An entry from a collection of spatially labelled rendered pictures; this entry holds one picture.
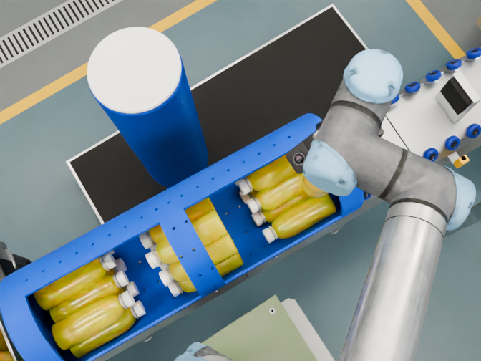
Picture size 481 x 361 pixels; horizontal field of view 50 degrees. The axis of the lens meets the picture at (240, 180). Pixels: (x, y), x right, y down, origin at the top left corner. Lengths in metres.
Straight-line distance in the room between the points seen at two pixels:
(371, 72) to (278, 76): 1.82
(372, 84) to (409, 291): 0.27
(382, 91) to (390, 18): 2.23
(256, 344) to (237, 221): 0.45
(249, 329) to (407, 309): 0.58
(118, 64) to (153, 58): 0.10
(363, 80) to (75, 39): 2.36
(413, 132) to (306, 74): 0.99
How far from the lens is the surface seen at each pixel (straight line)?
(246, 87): 2.50
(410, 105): 1.68
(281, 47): 2.59
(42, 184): 2.69
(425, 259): 0.65
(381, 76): 0.71
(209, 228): 1.25
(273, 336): 1.14
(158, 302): 1.44
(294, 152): 0.90
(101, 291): 1.37
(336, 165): 0.68
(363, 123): 0.71
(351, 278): 2.46
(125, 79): 1.57
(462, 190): 0.72
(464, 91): 1.57
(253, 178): 1.31
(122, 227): 1.26
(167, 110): 1.57
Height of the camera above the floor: 2.41
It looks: 75 degrees down
